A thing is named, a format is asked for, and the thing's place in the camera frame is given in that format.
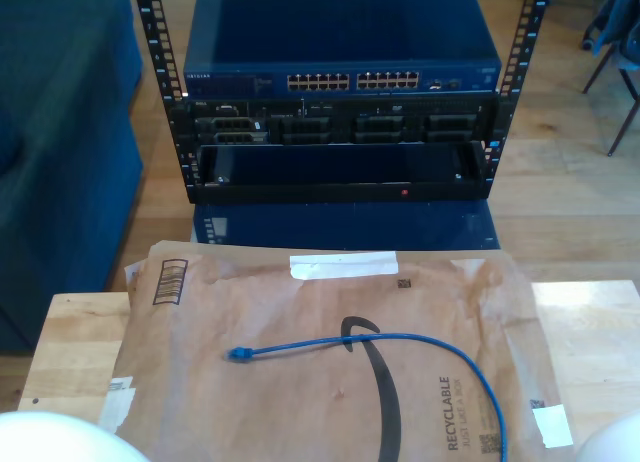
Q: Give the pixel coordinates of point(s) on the blue equipment case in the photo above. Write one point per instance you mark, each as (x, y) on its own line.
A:
(350, 227)

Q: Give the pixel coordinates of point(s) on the white tape strip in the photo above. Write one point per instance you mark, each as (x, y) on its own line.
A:
(345, 264)

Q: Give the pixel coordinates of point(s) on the black rack server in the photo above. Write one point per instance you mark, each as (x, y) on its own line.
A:
(340, 122)

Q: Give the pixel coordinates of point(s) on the brown paper mailer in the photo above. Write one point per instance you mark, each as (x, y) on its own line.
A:
(250, 382)

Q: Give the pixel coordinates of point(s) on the blue sofa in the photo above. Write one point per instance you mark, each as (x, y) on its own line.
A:
(60, 182)

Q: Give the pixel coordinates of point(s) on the torn white paper label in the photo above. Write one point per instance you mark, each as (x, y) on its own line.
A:
(117, 402)

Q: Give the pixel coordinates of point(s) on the dark metal chair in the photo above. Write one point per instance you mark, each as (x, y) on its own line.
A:
(620, 27)

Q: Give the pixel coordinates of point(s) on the black rack frame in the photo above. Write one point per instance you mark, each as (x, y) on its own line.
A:
(176, 127)

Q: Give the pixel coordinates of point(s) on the blue network switch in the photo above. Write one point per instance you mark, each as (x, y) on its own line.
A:
(340, 32)

